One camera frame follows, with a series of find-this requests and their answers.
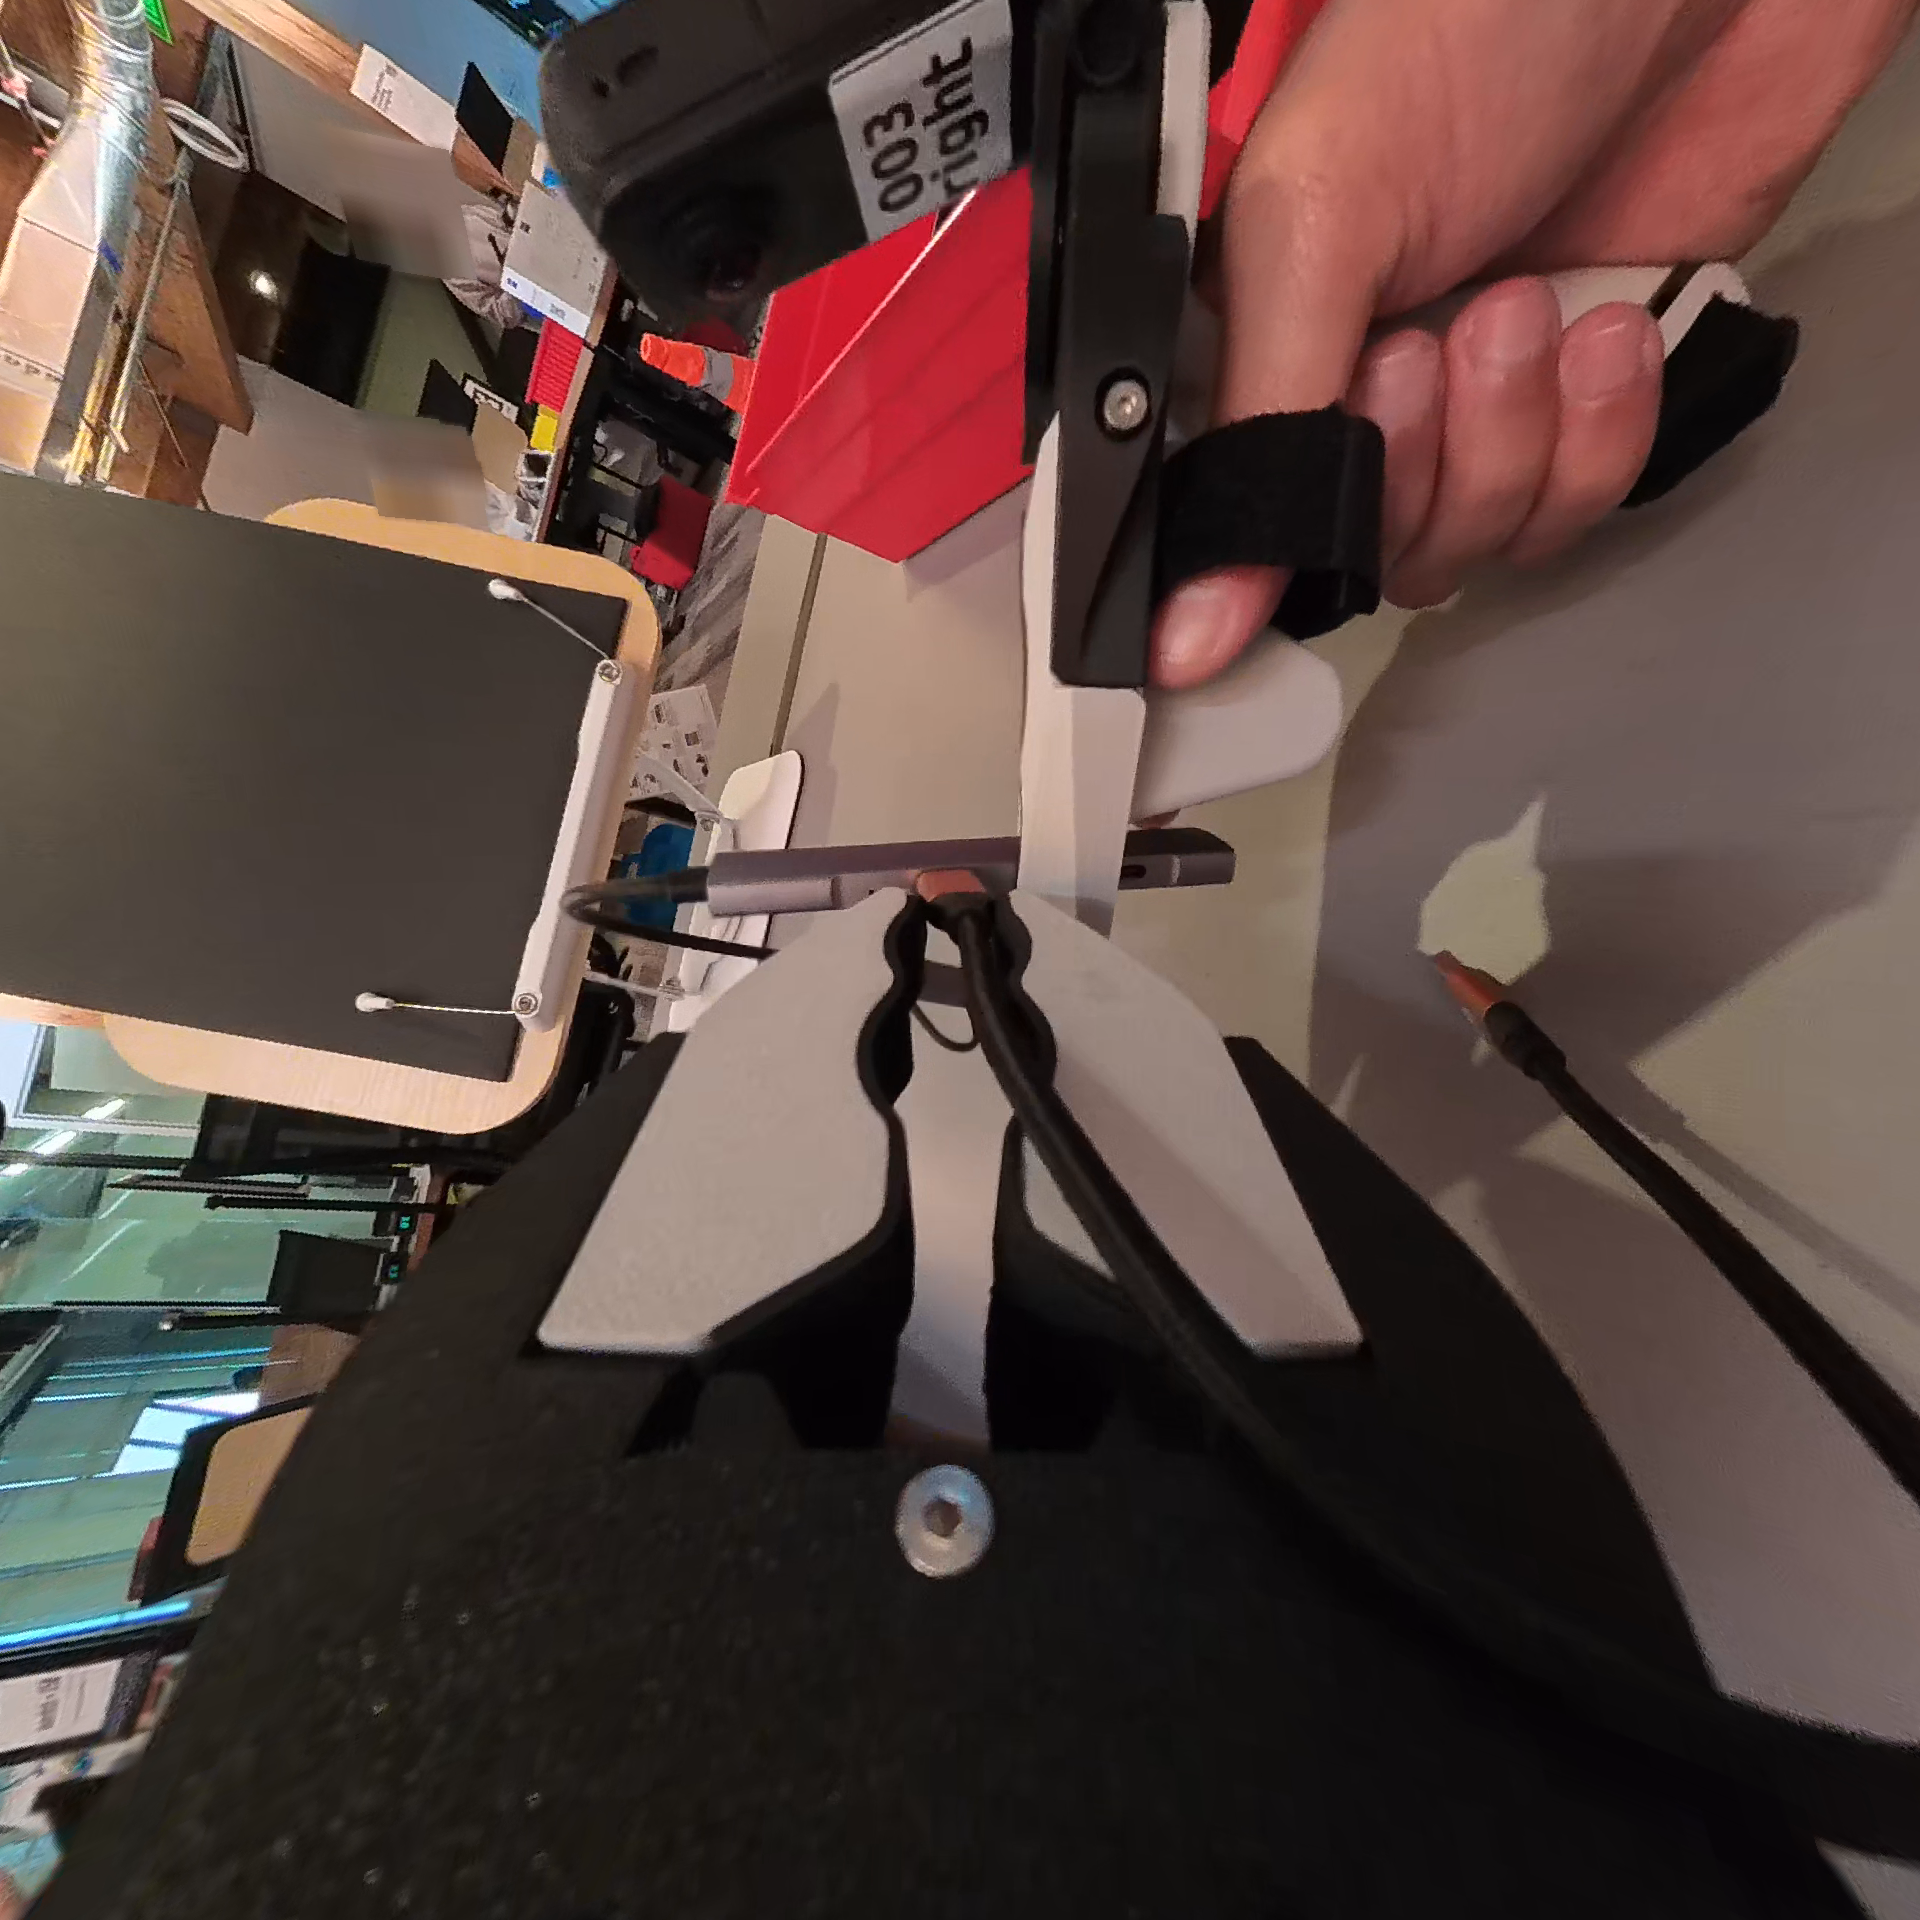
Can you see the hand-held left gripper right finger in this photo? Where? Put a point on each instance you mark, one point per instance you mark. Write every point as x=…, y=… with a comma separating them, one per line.
x=1185, y=1141

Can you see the grey USB hub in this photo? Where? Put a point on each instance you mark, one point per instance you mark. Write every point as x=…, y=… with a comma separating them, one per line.
x=794, y=878

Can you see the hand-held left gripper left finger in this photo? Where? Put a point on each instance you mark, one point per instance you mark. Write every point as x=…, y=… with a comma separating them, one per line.
x=721, y=1184

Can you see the red storage bin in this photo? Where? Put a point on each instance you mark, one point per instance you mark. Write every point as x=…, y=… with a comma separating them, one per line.
x=884, y=405

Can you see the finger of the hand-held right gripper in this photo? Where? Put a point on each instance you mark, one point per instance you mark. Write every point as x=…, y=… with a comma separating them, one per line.
x=1073, y=781

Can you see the white printed sheet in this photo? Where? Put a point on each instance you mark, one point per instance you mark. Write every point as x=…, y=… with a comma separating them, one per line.
x=674, y=735

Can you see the grey desk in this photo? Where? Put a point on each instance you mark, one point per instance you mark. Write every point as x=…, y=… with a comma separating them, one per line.
x=1651, y=824

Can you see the black board wooden rim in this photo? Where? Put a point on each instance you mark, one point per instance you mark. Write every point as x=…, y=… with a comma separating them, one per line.
x=270, y=751

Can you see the spiral metal duct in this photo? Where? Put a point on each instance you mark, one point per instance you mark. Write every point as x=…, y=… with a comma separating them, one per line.
x=98, y=224

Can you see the person's right hand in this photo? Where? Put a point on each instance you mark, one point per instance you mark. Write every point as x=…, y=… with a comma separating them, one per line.
x=1501, y=150

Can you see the orange traffic cone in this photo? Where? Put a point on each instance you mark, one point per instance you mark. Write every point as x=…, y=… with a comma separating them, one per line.
x=698, y=364

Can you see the blue floor box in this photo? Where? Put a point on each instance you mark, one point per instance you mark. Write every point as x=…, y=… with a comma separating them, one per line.
x=660, y=871

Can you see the red object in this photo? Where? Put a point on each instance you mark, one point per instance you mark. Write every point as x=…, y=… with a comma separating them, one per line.
x=669, y=532

